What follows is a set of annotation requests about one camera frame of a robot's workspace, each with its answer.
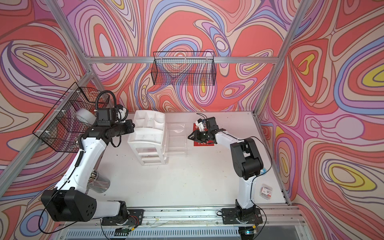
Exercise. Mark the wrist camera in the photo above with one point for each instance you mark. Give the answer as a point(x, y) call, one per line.
point(201, 125)
point(106, 117)

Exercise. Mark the small red white packet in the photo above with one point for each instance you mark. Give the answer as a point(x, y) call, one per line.
point(266, 192)

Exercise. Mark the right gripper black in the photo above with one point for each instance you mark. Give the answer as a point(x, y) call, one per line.
point(196, 136)

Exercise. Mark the red postcard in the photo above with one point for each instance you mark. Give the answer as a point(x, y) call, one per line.
point(196, 128)
point(203, 144)

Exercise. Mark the white tape roll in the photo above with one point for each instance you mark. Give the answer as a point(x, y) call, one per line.
point(85, 116)

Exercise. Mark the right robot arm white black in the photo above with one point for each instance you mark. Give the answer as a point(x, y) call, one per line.
point(246, 159)

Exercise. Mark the black wire basket left wall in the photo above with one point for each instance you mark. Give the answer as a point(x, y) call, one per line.
point(60, 128)

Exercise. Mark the black wire basket wall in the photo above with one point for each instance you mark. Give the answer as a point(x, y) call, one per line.
point(60, 128)
point(184, 68)

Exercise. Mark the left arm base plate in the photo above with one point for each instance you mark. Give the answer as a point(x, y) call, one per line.
point(132, 218)

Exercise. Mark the white plastic drawer organizer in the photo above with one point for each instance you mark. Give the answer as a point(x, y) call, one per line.
point(149, 139)

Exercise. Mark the aluminium front rail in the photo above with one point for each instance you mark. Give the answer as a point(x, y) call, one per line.
point(215, 216)

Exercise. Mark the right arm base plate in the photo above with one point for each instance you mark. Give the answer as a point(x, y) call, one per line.
point(237, 215)

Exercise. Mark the shiny metal cup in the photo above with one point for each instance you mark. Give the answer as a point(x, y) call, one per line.
point(98, 183)

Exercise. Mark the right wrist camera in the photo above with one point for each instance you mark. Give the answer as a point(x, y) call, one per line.
point(201, 125)

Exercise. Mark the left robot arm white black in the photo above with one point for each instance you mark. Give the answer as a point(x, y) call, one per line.
point(68, 201)

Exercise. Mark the black wire basket back wall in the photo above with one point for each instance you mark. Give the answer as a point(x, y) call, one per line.
point(184, 68)

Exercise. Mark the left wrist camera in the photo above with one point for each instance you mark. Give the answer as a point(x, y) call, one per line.
point(106, 117)

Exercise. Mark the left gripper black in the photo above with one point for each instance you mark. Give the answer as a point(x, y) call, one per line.
point(130, 126)

